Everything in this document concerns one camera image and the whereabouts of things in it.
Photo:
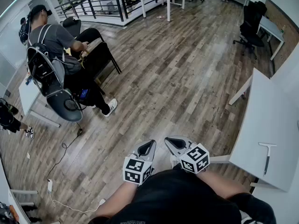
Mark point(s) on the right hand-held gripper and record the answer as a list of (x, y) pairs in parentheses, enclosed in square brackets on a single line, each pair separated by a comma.
[(194, 158)]

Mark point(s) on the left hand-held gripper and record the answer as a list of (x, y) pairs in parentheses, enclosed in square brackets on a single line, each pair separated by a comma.
[(133, 169)]

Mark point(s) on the person's right forearm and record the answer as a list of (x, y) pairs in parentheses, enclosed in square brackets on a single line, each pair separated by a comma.
[(222, 183)]

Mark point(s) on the person's left forearm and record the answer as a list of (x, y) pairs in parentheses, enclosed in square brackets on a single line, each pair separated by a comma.
[(116, 199)]

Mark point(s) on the person's white shoe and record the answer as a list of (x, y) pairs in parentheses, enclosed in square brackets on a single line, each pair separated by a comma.
[(175, 162)]

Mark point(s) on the person's dark shirt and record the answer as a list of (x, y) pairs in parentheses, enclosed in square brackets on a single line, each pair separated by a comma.
[(182, 195)]

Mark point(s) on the black power brick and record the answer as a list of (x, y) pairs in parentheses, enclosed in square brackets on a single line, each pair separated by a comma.
[(80, 132)]

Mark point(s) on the black device with blue screen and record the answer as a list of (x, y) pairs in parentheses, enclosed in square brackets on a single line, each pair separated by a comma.
[(84, 94)]

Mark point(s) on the white curved desk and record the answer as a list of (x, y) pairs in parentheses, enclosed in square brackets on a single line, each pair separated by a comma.
[(264, 125)]

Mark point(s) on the dark round stool seat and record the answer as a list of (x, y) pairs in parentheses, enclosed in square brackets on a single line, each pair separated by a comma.
[(63, 108)]

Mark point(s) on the white power adapter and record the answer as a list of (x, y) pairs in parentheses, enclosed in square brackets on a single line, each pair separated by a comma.
[(50, 185)]

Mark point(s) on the paper scrap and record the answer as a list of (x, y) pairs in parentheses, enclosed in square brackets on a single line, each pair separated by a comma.
[(28, 156)]

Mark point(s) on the white low table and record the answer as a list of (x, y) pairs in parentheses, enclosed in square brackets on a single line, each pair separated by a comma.
[(28, 94)]

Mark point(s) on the black chair backrest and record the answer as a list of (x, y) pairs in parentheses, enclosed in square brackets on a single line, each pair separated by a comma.
[(72, 27)]

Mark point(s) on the white rectangular desk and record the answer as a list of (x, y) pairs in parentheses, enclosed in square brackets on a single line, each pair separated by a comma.
[(272, 28)]

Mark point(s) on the black metal railing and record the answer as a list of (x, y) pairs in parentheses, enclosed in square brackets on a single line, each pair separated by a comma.
[(93, 6)]

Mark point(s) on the white metal frame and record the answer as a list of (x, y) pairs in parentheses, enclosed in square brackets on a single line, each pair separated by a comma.
[(21, 195)]

